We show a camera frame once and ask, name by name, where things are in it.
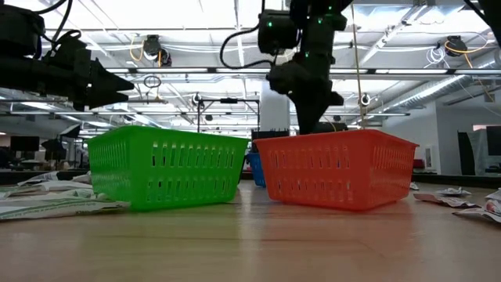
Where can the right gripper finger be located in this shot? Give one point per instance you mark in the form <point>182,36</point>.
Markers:
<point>311,117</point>

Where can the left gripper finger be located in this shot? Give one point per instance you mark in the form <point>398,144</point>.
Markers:
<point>103,98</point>
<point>107,78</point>

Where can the orange plastic basket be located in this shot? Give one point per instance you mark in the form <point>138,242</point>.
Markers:
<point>336,172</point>

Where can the small ceiling reel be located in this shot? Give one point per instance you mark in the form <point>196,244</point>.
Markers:
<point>195,98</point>
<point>365,100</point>

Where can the white blue-print pad packet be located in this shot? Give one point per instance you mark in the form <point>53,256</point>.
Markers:
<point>414,186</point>

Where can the blue plastic basket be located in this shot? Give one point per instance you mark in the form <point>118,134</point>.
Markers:
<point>256,168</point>

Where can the black overhead rig frame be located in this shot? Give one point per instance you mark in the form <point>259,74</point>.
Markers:
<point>229,100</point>

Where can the white red-print bandage packet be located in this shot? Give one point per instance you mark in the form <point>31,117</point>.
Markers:
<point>454,192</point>
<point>494,194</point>
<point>446,201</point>
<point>481,213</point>

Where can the black background monitor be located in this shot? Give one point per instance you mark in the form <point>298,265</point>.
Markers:
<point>24,143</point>

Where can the black wall monitor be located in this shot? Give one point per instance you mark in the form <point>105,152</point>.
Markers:
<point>494,141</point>

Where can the dark wall panel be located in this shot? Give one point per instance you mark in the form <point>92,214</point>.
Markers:
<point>466,152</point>

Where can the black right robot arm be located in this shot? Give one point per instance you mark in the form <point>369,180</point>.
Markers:
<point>319,13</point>

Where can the white building column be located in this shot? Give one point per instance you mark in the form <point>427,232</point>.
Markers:
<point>274,115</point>

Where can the silver air duct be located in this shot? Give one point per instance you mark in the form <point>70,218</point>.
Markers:
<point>430,90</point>

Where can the black plastic basket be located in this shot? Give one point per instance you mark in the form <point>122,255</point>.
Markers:
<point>270,135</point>

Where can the green plastic basket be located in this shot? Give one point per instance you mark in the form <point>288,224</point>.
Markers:
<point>168,168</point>

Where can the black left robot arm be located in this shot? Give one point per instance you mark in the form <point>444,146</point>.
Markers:
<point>23,76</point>

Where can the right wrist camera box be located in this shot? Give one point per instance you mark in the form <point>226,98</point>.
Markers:
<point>276,33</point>

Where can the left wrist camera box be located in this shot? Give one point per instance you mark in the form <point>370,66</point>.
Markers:
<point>19,29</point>

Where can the ceiling light rail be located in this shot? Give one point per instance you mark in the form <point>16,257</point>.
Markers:
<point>176,70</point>

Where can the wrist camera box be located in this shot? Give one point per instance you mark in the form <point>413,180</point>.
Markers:
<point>276,33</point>
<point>19,29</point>

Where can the long white gauze packet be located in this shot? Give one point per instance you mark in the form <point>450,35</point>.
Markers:
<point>37,178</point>
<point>58,209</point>
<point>83,178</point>
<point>51,187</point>

